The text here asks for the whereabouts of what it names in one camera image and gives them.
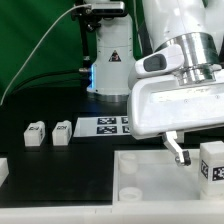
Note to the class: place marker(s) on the black camera stand pole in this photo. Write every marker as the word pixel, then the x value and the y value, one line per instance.
pixel 85 48

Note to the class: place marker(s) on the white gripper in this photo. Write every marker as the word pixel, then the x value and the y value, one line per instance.
pixel 159 104

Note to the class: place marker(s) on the white square tabletop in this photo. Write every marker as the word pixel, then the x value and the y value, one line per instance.
pixel 153 176

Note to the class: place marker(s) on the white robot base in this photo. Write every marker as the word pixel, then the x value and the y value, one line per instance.
pixel 112 67

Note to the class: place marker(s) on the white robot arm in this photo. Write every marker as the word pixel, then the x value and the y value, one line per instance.
pixel 191 25

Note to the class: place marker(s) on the black camera on stand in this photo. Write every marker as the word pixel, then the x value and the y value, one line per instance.
pixel 102 9

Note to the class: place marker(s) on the white sheet with tags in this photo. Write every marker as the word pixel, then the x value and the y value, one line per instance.
pixel 101 126

